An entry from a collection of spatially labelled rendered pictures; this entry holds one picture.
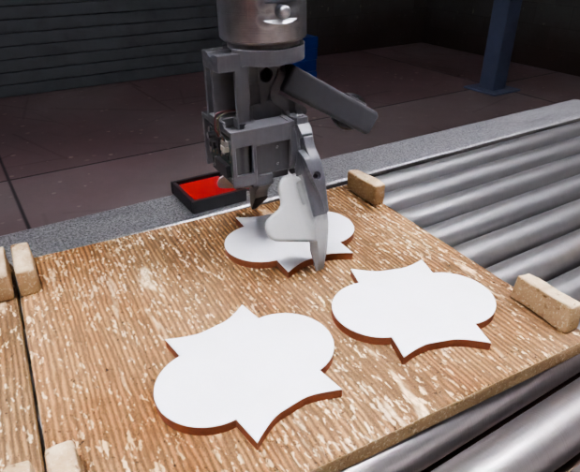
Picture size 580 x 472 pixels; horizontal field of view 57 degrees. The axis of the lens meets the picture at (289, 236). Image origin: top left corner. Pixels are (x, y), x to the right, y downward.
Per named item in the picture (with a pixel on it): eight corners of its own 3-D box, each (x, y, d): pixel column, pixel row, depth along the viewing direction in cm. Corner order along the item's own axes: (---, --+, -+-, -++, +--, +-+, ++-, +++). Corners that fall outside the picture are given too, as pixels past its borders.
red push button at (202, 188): (179, 193, 73) (178, 184, 72) (219, 184, 76) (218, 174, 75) (197, 211, 68) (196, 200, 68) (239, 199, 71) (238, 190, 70)
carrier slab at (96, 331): (18, 274, 55) (13, 261, 54) (351, 193, 72) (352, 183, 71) (74, 603, 28) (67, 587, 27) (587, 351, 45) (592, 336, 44)
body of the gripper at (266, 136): (206, 168, 53) (193, 41, 47) (283, 152, 57) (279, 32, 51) (236, 198, 47) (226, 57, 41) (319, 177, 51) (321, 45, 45)
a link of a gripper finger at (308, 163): (298, 223, 51) (272, 138, 52) (314, 219, 52) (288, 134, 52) (319, 213, 47) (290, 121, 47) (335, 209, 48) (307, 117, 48)
